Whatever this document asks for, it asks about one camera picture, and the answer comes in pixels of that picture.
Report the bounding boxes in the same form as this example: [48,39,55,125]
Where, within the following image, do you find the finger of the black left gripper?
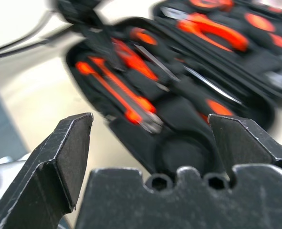
[80,22,126,72]

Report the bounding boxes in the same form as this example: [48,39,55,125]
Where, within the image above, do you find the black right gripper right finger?
[209,114,282,178]

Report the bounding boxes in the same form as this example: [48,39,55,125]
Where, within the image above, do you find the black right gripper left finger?
[0,113,94,229]

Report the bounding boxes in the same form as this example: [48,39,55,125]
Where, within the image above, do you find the orange voltage tester pen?
[111,38,159,83]

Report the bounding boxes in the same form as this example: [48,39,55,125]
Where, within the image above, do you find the orange black handled screwdriver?
[128,26,243,105]
[133,44,236,120]

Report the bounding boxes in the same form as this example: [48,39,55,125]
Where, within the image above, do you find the orange black utility knife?
[75,56,164,134]

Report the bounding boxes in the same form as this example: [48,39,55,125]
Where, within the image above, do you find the black tool case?
[64,0,282,175]

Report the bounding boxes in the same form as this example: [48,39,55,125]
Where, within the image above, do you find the silver robot body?
[0,154,33,208]

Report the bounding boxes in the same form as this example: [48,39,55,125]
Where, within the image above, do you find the beige table cover sheet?
[0,0,282,167]

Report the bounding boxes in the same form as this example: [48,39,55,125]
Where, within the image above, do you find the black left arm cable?
[0,9,70,62]

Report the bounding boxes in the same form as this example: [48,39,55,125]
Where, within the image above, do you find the orange handled pliers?
[159,6,249,52]

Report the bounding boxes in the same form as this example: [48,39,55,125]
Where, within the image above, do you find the orange black handled claw hammer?
[243,7,282,91]

